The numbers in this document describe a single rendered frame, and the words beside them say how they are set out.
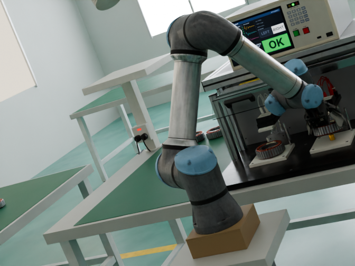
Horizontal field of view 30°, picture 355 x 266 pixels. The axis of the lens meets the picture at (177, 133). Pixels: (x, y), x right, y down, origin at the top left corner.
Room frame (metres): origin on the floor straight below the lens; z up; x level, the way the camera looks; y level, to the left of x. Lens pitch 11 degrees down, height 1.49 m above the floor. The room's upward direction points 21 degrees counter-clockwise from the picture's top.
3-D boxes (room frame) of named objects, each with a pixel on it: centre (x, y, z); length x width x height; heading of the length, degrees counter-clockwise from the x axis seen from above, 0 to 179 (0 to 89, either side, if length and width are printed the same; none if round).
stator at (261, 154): (2.46, -0.31, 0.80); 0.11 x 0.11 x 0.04
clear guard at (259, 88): (2.46, -0.32, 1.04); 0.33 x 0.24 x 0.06; 153
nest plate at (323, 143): (2.35, -0.52, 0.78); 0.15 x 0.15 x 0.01; 63
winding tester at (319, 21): (2.68, -0.58, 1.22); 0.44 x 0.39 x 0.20; 63
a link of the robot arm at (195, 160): (1.87, -0.02, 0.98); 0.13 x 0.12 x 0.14; 24
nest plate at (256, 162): (2.46, -0.31, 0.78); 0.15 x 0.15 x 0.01; 63
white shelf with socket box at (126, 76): (3.33, 0.12, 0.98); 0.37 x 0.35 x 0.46; 63
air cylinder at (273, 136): (2.58, -0.38, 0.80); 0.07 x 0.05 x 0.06; 63
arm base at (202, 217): (1.87, -0.02, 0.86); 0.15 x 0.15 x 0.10
